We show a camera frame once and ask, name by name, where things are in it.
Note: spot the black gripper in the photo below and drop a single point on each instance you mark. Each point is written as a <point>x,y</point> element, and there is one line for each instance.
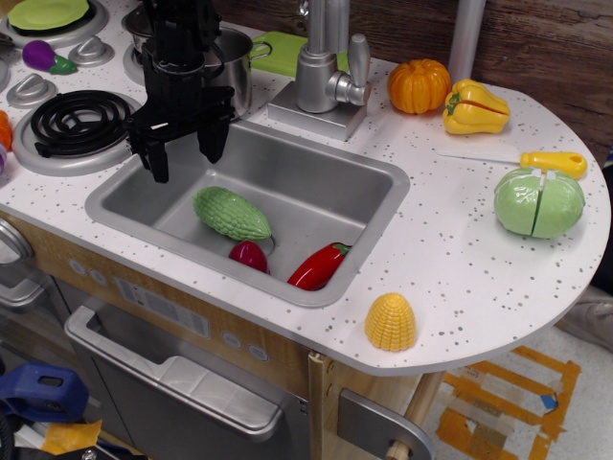
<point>178,103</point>

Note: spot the green bumpy toy squash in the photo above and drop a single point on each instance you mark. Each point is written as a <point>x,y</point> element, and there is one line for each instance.
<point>231,215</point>

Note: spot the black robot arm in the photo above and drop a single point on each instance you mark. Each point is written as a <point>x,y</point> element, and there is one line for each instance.
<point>200,17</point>

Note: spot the stainless steel pot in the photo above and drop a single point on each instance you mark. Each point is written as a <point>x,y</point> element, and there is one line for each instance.
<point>227,61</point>

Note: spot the black coil front burner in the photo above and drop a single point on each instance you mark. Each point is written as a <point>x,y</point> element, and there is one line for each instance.
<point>74,133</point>

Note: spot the dark red toy vegetable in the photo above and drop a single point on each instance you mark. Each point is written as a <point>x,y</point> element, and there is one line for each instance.
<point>250,254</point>

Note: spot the green cutting board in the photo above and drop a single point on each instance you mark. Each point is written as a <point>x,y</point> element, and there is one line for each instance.
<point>277,53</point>

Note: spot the grey stove knob upper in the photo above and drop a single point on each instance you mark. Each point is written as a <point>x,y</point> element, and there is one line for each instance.
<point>91,52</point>

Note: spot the grey stove knob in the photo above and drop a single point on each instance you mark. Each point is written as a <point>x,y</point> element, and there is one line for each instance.
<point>30,92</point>
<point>91,52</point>

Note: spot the grey toy sink basin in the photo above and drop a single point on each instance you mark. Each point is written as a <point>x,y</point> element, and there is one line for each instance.
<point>312,195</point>

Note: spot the silver toy faucet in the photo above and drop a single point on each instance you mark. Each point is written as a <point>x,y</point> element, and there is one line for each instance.
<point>331,90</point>

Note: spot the grey stove knob lower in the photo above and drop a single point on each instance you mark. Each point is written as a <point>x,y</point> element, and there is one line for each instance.
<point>30,92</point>

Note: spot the purple toy eggplant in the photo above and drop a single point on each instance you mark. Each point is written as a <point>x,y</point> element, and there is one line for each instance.
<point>39,55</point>

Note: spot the orange toy at left edge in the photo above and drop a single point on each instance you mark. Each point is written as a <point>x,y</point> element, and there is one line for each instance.
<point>5,130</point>

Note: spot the red toy chili pepper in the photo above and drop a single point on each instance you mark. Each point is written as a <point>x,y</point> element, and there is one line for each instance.
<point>316,271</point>

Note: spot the green toy plate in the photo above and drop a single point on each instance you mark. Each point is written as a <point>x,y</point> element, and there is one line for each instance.
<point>43,15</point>

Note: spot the orange toy pumpkin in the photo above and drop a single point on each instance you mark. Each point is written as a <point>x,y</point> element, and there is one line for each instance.
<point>418,86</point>

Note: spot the grey dishwasher door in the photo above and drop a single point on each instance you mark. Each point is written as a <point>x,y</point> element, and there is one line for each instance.
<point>177,401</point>

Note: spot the yellow toy corn piece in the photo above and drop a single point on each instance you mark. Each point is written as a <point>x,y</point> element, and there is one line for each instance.
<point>390,324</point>

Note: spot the blue plastic device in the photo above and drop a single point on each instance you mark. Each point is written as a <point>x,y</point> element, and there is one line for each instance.
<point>41,392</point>

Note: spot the yellow toy bell pepper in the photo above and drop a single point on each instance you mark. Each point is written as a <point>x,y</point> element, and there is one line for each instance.
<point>471,108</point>

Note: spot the grey vertical pole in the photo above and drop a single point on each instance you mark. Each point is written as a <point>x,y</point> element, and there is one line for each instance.
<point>467,28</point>

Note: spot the green toy cabbage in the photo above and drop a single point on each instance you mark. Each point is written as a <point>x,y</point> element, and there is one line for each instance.
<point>533,203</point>

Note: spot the grey oven door handle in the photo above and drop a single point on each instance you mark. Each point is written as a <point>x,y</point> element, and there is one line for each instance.
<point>22,285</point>

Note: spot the yellow handled toy knife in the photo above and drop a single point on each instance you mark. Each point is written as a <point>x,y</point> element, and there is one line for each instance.
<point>571,163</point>

